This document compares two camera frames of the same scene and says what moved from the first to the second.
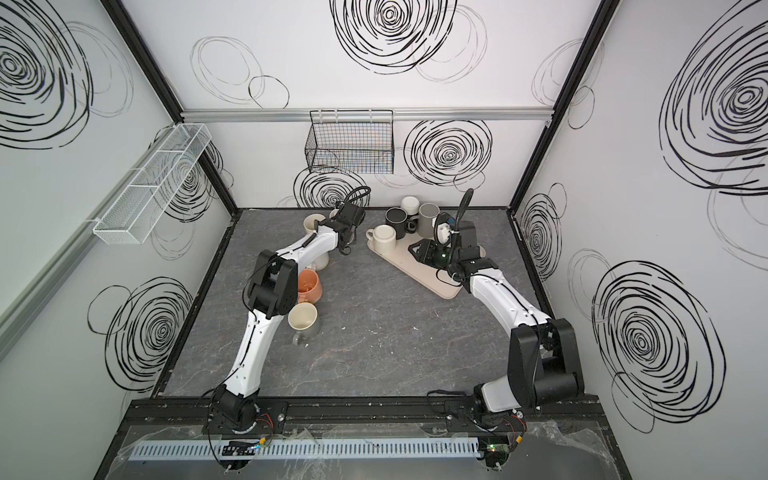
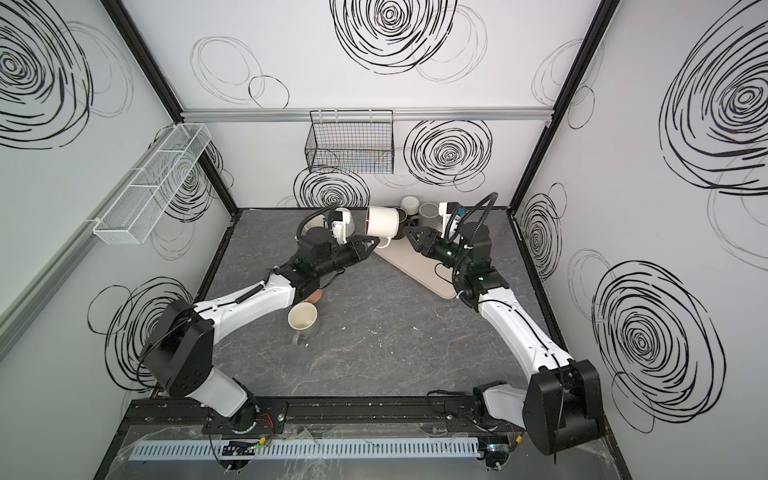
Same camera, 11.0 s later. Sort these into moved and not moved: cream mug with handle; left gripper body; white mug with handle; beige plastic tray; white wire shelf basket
Moved: left gripper body; white mug with handle
Not moved: white wire shelf basket; beige plastic tray; cream mug with handle
